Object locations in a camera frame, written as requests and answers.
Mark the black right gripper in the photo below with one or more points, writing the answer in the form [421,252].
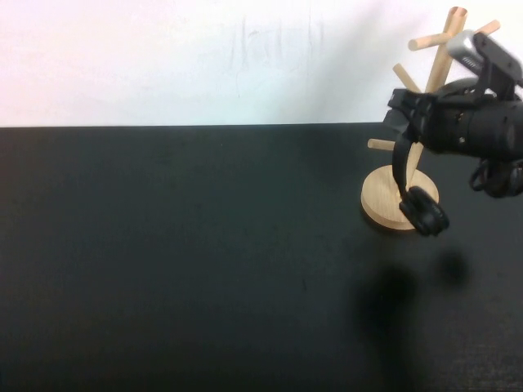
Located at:
[441,122]

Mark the black over-ear headphones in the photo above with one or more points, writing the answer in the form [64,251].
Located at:
[425,212]

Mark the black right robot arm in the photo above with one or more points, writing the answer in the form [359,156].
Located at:
[496,128]

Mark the wooden tree-shaped headphone stand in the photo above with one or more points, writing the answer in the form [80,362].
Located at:
[384,198]

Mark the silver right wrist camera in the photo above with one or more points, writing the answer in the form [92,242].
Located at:
[490,53]

